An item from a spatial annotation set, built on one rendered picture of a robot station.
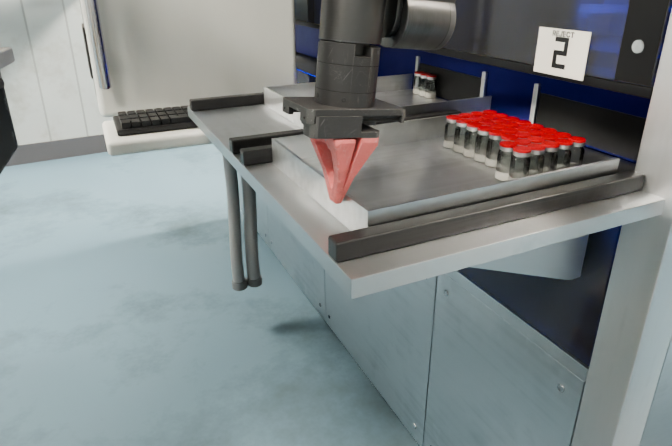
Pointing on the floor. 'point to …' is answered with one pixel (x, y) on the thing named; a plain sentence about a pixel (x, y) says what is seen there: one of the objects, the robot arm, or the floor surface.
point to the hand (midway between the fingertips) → (336, 194)
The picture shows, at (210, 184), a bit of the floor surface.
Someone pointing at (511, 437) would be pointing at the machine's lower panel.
